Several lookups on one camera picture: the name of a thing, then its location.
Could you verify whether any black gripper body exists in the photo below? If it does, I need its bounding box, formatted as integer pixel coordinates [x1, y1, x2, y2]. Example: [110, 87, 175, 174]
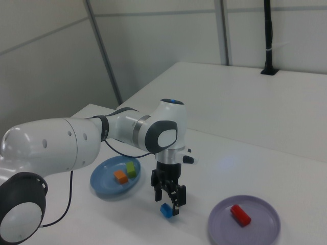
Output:
[155, 162, 182, 184]

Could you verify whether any blue cylinder block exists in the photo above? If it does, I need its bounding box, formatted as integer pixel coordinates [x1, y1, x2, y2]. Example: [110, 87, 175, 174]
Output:
[159, 203, 177, 219]

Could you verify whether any green rectangular block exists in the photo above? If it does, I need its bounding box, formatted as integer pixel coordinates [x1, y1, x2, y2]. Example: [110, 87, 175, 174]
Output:
[125, 161, 137, 179]

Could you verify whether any orange block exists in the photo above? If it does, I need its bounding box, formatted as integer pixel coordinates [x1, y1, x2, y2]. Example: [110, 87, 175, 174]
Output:
[113, 170, 129, 184]

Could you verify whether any red cylinder block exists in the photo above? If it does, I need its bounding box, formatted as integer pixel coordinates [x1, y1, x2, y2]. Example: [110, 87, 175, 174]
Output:
[230, 204, 252, 228]

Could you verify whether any blue plate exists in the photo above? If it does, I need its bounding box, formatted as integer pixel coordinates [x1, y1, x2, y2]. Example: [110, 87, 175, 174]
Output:
[89, 155, 142, 199]

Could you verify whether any purple plate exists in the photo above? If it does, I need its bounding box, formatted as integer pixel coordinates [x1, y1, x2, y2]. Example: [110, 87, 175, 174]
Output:
[207, 194, 282, 245]

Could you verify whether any black pole with clamp base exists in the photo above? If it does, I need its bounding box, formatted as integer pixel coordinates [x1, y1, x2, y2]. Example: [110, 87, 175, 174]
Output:
[260, 0, 278, 76]

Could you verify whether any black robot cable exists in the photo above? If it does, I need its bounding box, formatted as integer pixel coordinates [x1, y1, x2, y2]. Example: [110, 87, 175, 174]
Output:
[42, 139, 154, 228]

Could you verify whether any grey partition post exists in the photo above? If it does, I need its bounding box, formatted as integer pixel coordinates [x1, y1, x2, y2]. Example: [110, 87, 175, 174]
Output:
[85, 0, 124, 106]
[219, 0, 233, 66]

